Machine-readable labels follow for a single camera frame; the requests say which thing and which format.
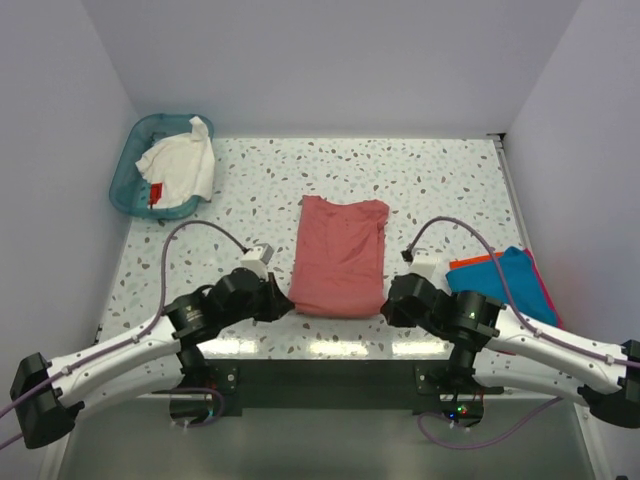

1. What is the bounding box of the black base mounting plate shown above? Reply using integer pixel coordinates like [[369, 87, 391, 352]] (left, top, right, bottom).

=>
[[179, 359, 503, 416]]

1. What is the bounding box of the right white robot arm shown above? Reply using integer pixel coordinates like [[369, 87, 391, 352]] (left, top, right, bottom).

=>
[[381, 273, 639, 429]]

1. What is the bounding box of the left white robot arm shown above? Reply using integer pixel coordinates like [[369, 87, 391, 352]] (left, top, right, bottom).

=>
[[9, 268, 294, 449]]

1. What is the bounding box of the teal plastic basket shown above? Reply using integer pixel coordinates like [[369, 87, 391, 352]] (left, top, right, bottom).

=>
[[109, 113, 200, 220]]

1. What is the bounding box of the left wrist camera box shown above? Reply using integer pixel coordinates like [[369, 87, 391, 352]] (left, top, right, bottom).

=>
[[240, 244, 274, 280]]

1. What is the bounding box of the aluminium frame rail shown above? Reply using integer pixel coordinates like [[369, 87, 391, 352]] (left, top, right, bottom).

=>
[[40, 396, 610, 479]]

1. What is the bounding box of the red garment tag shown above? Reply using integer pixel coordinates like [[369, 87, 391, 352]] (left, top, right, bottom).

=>
[[148, 183, 163, 209]]

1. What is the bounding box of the salmon pink t shirt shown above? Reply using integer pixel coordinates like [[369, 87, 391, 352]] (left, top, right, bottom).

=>
[[288, 195, 390, 319]]

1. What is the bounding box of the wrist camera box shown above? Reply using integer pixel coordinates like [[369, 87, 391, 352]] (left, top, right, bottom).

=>
[[401, 248, 441, 279], [240, 244, 274, 280]]

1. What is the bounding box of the orange folded t shirt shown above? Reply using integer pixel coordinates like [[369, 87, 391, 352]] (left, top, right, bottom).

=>
[[449, 255, 491, 270]]

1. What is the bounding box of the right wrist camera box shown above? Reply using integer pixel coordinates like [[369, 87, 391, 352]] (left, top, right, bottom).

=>
[[401, 248, 441, 279]]

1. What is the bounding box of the blue folded t shirt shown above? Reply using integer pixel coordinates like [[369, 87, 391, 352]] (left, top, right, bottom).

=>
[[446, 247, 556, 327]]

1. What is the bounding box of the white t shirt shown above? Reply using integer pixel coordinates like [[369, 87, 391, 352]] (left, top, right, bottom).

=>
[[136, 116, 215, 209]]

